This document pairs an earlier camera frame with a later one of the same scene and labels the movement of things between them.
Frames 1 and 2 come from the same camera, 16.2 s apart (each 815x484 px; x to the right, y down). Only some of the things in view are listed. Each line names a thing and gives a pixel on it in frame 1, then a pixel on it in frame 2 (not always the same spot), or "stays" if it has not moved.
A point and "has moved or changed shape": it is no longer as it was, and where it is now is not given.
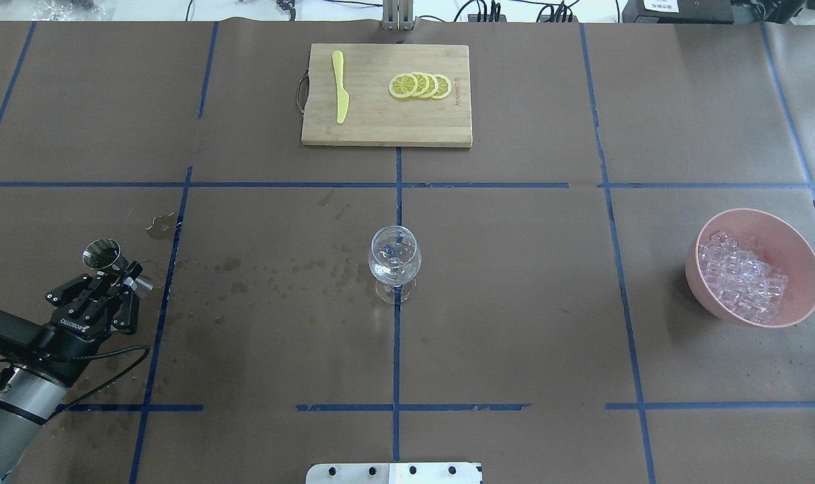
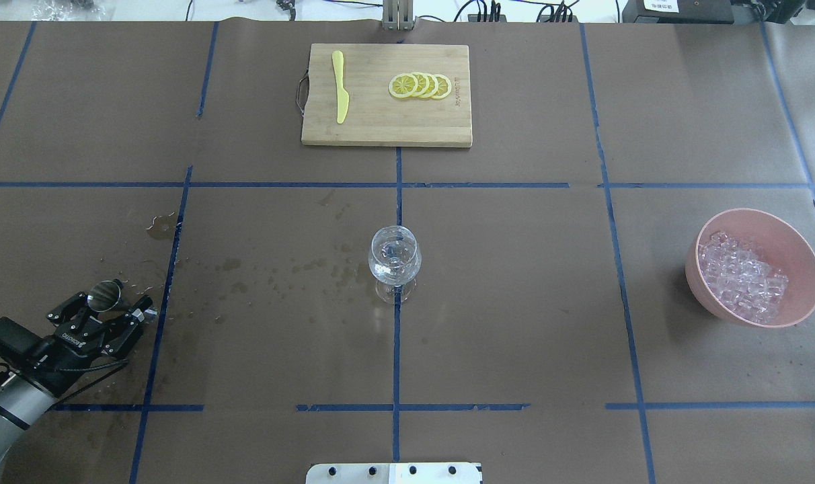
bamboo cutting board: [374, 116] stays
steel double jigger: [105, 254] has moved or changed shape
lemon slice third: [433, 87] stays
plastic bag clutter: [71, 10] stays
